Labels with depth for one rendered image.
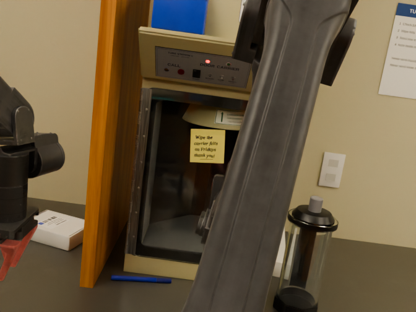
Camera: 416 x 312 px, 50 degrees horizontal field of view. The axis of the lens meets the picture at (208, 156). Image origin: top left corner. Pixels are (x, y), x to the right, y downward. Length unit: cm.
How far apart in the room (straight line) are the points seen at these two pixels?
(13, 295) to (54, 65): 74
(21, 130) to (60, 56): 81
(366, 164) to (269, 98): 123
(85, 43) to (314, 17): 116
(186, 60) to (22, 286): 59
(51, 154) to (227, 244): 52
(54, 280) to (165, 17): 62
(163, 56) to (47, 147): 30
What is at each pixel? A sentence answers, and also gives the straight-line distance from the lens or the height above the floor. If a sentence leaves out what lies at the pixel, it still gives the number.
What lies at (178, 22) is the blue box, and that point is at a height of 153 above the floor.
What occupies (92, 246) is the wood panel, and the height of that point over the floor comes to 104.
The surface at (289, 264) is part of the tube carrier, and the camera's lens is 100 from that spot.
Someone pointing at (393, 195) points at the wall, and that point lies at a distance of 160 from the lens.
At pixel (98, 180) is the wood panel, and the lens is 95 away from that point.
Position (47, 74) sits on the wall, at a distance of 150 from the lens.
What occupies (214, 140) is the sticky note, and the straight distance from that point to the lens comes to 98.
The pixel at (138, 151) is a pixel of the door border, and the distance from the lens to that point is 100.
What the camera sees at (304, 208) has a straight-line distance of 99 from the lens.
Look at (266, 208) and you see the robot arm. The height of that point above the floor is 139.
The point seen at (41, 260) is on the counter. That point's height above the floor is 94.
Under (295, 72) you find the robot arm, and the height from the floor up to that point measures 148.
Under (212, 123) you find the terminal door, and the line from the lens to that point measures 97.
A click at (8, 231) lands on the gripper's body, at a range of 71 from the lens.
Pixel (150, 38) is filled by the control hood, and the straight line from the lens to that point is 88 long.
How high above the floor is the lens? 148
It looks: 13 degrees down
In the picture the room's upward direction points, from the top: 8 degrees clockwise
